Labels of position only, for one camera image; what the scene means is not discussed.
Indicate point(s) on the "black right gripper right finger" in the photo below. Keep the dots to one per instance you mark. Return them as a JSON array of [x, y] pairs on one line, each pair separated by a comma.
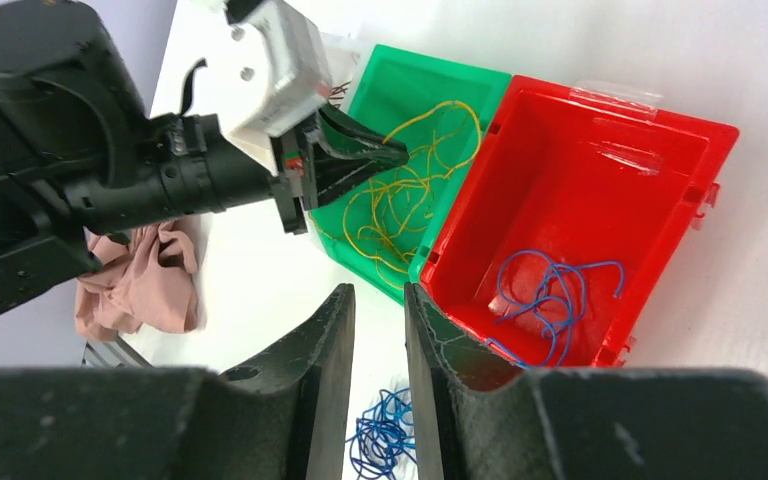
[[477, 416]]

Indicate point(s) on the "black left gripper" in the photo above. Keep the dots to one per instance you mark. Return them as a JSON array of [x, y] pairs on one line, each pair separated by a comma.
[[308, 177]]

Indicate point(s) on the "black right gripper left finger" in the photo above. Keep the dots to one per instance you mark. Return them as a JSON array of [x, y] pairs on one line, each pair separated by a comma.
[[281, 414]]

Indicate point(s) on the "green plastic bin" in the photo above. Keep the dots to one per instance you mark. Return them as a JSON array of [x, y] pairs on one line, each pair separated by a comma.
[[440, 110]]

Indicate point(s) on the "clear plastic bin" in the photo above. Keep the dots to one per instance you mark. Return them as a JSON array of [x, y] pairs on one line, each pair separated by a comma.
[[347, 60]]

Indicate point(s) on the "pink cloth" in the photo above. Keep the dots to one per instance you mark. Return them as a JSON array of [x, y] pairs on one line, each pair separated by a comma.
[[147, 282]]

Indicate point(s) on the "red plastic bin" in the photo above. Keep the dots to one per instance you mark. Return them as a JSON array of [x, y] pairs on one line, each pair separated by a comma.
[[567, 218]]

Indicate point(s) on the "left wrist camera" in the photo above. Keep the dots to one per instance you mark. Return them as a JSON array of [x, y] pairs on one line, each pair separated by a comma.
[[266, 71]]

